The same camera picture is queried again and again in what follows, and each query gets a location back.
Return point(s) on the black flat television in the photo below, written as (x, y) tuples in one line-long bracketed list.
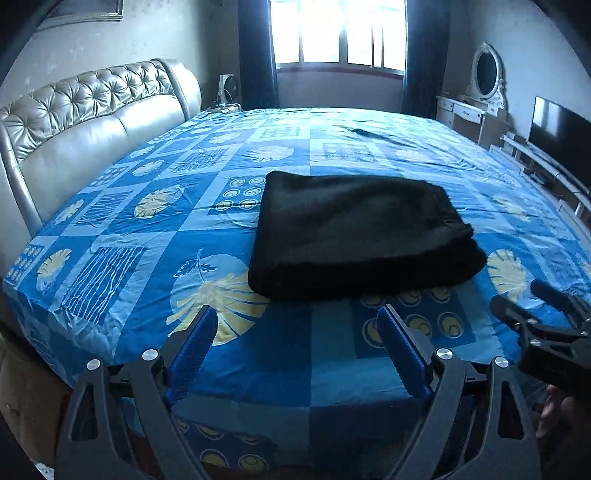
[(561, 138)]

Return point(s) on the black pants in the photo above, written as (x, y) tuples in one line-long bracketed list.
[(355, 235)]

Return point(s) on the bright window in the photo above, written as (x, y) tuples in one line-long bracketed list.
[(337, 32)]

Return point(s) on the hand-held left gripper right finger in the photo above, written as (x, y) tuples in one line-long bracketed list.
[(401, 355)]

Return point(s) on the dark curtain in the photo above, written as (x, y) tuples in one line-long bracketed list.
[(422, 60), (258, 55)]

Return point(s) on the blue printed bed sheet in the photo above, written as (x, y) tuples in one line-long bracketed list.
[(161, 221)]

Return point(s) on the white oval vanity mirror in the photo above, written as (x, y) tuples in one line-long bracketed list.
[(487, 71)]

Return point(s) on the person's right hand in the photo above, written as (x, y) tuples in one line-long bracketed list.
[(556, 415)]

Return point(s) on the beige tufted leather headboard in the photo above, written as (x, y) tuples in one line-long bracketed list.
[(83, 138)]

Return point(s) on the framed wall picture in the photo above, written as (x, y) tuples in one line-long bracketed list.
[(78, 14)]

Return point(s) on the white television stand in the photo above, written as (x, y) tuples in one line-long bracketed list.
[(549, 168)]

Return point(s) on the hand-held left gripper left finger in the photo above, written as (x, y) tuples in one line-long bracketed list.
[(194, 350)]

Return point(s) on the white dressing table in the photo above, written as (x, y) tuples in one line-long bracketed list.
[(461, 115)]

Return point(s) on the small white fan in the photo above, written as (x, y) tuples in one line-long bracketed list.
[(229, 90)]

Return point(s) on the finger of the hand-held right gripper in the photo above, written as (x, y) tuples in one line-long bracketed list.
[(551, 291), (510, 311)]

